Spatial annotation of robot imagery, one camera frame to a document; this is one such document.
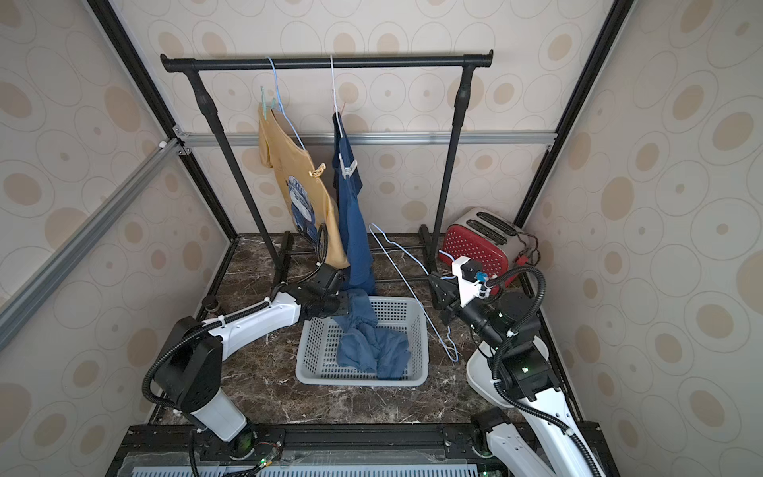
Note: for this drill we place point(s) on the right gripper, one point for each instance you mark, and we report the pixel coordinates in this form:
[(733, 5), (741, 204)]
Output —
[(445, 295)]

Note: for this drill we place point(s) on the light blue plastic hanger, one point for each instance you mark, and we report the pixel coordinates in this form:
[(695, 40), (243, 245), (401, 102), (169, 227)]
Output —
[(383, 241)]

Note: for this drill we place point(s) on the navy blue t-shirt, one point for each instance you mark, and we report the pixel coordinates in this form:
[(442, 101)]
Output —
[(352, 225)]

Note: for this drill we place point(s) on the light blue t-shirt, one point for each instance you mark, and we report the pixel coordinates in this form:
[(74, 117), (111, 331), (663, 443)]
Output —
[(367, 348)]

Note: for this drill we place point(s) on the grey plastic clothespin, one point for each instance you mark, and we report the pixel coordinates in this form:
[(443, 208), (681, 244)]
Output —
[(347, 166)]

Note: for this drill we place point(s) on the white wire hanger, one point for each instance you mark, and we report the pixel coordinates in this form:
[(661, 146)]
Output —
[(337, 121)]

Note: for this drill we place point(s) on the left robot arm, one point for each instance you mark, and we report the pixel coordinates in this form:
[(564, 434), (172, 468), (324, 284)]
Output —
[(187, 373)]

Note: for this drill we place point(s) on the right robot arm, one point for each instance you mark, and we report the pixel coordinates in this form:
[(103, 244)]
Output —
[(520, 375)]

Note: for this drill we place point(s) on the red polka dot toaster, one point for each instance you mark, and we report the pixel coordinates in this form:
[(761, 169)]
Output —
[(495, 242)]

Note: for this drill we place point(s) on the white plastic bin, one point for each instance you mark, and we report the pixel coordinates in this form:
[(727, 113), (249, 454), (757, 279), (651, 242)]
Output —
[(479, 374)]

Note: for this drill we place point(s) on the white plastic basket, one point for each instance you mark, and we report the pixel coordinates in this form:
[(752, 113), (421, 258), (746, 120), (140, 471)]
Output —
[(316, 361)]

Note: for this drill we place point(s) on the mustard yellow t-shirt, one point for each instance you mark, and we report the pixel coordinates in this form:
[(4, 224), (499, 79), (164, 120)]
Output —
[(306, 198)]

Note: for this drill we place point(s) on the yellow plastic clothespin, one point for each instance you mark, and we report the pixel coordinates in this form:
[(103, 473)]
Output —
[(318, 172)]

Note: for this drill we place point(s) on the teal plastic clothespin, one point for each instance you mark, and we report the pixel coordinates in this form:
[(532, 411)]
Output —
[(267, 103)]

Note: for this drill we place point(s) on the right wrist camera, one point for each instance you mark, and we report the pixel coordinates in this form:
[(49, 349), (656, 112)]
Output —
[(471, 280)]

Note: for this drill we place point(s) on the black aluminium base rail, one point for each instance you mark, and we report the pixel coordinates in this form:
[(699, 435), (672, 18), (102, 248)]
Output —
[(436, 449)]

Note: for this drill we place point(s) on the pale blue wire hanger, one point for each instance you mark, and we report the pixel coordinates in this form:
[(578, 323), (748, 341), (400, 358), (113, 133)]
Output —
[(280, 106)]

